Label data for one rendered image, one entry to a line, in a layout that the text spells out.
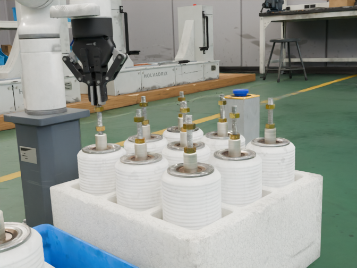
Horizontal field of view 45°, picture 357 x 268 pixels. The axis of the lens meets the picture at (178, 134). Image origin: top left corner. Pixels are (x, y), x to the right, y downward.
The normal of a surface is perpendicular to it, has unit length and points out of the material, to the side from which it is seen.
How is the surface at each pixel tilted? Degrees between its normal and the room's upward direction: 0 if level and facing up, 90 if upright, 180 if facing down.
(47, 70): 90
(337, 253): 0
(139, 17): 90
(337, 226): 0
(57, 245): 88
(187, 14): 90
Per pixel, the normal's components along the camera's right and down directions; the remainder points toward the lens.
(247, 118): 0.73, 0.11
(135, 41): -0.59, 0.18
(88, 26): 0.04, 0.21
